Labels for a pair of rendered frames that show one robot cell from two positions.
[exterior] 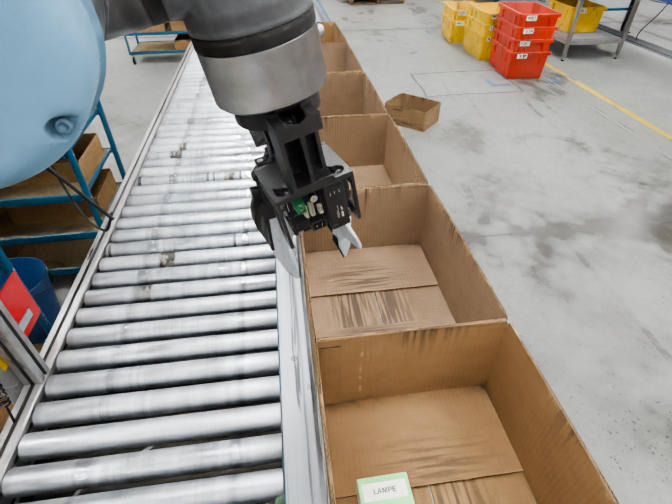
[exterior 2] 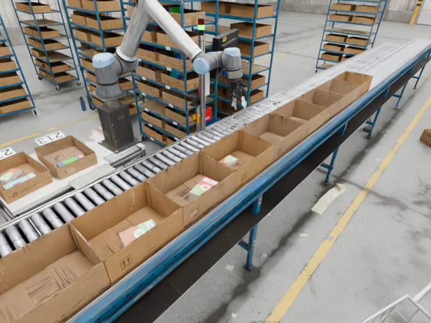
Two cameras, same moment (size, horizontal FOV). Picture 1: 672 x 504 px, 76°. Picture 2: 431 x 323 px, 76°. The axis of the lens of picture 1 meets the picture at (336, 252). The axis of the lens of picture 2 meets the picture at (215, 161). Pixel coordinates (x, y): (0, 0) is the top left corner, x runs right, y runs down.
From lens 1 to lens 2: 1.48 m
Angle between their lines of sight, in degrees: 39
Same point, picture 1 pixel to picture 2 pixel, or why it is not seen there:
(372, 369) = (247, 143)
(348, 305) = not seen: hidden behind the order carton
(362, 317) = not seen: hidden behind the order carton
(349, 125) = (313, 107)
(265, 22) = (231, 68)
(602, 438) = (360, 287)
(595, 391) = (380, 278)
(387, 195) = (292, 122)
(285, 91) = (232, 76)
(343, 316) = not seen: hidden behind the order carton
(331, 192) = (236, 91)
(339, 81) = (335, 96)
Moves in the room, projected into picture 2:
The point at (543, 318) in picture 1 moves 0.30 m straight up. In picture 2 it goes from (392, 247) to (406, 222)
